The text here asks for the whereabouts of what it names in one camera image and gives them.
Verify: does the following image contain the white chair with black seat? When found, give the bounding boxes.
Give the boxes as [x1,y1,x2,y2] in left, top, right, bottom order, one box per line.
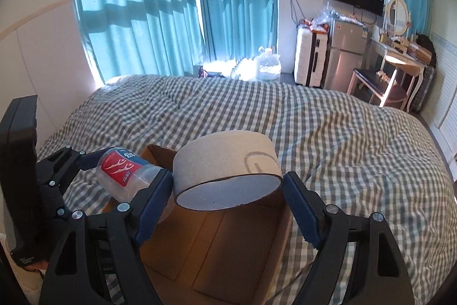
[347,57,411,111]

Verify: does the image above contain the grey checked blanket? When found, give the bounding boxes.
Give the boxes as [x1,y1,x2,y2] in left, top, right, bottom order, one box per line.
[36,74,457,305]

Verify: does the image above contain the clear plastic bag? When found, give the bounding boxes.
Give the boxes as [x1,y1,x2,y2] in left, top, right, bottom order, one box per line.
[312,3,343,27]

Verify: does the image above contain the blue wall cable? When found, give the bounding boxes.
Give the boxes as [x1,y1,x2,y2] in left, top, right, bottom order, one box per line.
[288,0,301,29]

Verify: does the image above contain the white dressing table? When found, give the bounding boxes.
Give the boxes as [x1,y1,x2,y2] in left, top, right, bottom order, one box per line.
[369,37,427,113]

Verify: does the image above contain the grey striped suitcase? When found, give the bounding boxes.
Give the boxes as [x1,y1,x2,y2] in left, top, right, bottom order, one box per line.
[410,65,436,113]

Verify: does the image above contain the orange snack packets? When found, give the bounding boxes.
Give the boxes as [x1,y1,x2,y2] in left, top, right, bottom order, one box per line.
[300,18,329,34]

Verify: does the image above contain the clear bottle with red label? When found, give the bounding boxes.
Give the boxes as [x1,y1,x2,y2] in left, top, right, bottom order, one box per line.
[96,147,165,203]

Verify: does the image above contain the oval white vanity mirror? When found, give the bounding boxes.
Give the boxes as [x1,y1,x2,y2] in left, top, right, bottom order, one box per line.
[384,0,412,37]

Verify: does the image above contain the cardboard box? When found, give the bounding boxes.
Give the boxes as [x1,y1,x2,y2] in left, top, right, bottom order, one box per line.
[102,144,297,305]

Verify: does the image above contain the clear plastic water jug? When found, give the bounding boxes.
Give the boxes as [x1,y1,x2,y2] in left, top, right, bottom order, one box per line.
[254,46,282,81]

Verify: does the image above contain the silver refrigerator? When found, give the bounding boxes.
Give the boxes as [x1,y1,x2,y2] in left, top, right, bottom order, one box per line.
[323,17,370,91]

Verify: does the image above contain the brown tape roll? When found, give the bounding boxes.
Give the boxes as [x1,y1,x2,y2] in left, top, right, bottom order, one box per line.
[172,131,284,211]

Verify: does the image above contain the white suitcase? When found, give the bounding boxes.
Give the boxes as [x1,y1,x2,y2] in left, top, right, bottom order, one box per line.
[294,27,329,87]

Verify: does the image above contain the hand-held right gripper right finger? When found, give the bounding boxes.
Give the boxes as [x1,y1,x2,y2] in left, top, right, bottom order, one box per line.
[283,171,418,305]

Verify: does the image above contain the black bag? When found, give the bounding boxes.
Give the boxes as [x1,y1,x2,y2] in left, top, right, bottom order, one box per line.
[416,34,437,68]

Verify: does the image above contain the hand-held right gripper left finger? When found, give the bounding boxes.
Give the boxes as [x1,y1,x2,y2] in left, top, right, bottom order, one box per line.
[39,169,174,305]

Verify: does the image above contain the white louvred wardrobe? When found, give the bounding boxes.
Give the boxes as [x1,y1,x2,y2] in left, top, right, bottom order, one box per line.
[426,0,457,163]

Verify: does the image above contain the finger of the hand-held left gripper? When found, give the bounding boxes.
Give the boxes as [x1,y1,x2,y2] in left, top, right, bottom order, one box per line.
[36,146,105,190]
[53,205,78,222]

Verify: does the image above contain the white plastic bag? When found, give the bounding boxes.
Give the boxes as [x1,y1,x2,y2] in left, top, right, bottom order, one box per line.
[230,57,259,80]

